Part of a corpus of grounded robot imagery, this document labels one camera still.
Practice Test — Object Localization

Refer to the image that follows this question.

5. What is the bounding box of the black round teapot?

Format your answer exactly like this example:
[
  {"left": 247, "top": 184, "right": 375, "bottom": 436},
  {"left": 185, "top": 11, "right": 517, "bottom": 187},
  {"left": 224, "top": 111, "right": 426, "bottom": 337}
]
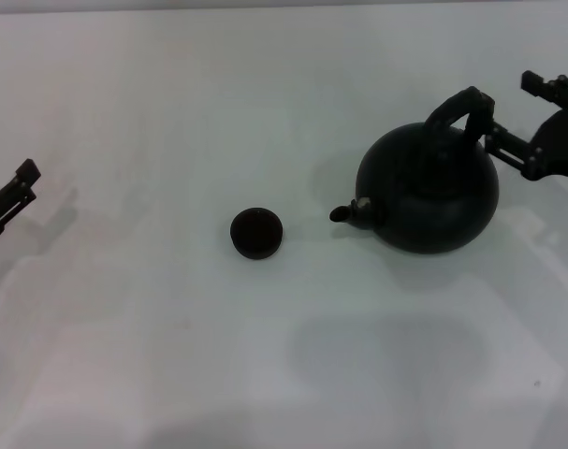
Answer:
[{"left": 328, "top": 86, "right": 501, "bottom": 256}]

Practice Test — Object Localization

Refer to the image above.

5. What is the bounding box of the right gripper silver black body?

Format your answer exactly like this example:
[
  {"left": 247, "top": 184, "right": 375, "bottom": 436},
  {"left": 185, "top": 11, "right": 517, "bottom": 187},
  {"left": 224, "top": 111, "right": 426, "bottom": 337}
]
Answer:
[{"left": 528, "top": 99, "right": 568, "bottom": 182}]

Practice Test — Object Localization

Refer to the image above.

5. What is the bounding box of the small black teacup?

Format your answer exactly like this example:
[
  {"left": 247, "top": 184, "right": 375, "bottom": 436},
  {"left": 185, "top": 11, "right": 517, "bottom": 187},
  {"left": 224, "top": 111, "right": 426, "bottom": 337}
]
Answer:
[{"left": 229, "top": 207, "right": 284, "bottom": 261}]

